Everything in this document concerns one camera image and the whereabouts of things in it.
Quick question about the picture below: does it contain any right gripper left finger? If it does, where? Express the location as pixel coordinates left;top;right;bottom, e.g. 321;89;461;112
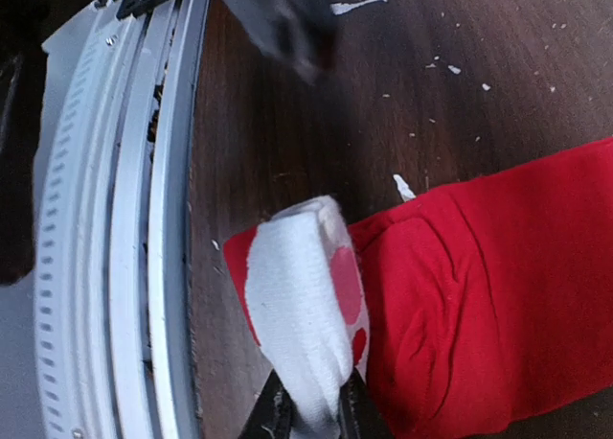
238;370;293;439

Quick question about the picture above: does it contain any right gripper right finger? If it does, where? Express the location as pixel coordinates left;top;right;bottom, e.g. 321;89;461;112
338;368;383;439

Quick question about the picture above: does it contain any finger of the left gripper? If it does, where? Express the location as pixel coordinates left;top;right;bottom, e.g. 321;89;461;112
222;0;338;83

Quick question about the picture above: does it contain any red sock with striped cuff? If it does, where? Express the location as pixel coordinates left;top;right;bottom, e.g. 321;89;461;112
224;139;612;438

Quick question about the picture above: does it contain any small white plastic piece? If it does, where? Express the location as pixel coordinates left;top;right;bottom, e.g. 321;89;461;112
330;0;388;15

